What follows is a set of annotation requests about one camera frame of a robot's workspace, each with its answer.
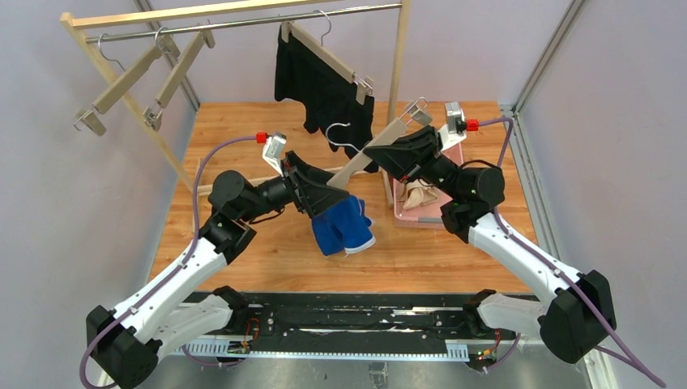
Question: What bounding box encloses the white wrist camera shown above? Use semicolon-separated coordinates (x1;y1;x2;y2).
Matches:
438;101;467;152
262;132;287;176

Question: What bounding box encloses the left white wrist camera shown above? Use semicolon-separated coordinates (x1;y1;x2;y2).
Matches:
262;132;287;176

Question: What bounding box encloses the wooden clothes rack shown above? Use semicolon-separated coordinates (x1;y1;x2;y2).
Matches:
60;1;411;187

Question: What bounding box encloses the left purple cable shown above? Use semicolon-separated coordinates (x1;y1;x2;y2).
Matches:
79;131;270;389

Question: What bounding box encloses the empty wooden clip hanger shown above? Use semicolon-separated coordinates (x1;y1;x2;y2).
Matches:
73;37;181;136

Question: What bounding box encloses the blue underwear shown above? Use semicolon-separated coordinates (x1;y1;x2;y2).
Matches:
311;195;376;256

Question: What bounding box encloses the wooden clip hanger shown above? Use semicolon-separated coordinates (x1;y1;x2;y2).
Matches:
143;30;215;131
73;37;181;136

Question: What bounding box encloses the pink plastic basket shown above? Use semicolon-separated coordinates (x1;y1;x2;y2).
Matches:
385;124;466;229

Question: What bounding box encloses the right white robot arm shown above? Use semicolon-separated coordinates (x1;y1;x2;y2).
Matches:
363;126;617;364

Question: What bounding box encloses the cream cotton underwear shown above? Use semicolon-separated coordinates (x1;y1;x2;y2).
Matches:
396;180;441;210

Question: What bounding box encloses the wooden hanger with black underwear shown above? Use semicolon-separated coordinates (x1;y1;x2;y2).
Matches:
280;10;373;105

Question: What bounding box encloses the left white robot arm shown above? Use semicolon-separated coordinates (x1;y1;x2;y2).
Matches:
81;152;352;388

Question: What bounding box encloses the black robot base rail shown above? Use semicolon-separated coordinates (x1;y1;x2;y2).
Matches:
172;293;515;363

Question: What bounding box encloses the black underwear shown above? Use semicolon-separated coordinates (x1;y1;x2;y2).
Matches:
274;34;375;159

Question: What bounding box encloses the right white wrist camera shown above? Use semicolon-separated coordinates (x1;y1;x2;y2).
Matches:
438;101;467;152

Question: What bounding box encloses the wooden hanger with blue underwear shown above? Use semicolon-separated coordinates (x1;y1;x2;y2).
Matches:
324;96;435;191

